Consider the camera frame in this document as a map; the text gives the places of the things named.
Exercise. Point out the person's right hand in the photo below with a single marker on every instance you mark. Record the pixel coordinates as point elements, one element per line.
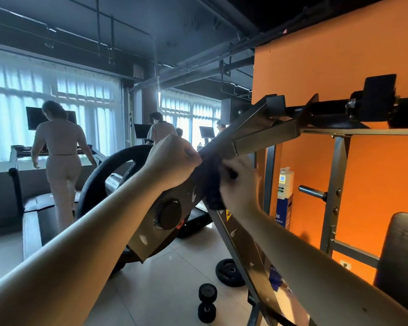
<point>239,190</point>

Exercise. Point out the person's left hand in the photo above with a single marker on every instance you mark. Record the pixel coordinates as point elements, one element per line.
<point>170,159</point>

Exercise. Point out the green cleaning cloth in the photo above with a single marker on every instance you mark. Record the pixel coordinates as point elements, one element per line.
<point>209,180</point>

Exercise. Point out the grey steel gym machine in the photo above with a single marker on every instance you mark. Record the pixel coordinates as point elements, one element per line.
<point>258,129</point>

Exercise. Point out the person's right forearm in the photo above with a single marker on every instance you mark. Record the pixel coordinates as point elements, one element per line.
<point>313,275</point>

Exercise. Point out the person's left forearm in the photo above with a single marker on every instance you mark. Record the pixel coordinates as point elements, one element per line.
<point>68,268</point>

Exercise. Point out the black treadmill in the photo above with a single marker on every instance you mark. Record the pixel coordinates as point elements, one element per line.
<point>143,131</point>
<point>30,227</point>

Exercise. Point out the large bright window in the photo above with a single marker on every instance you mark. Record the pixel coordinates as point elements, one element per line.
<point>13,112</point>
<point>190,115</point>

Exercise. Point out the dark blue stand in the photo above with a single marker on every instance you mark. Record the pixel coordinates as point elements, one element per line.
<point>283,214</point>

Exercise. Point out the black rubber weight plate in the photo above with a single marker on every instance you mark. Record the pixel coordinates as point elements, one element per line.
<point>98,180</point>

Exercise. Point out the large black weight plate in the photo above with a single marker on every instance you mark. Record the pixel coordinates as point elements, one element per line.
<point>230,271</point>

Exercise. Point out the large black dumbbell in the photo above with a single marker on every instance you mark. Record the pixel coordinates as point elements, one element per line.
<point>207,302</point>

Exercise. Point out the white wall outlet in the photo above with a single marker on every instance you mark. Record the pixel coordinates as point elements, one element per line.
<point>345,265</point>

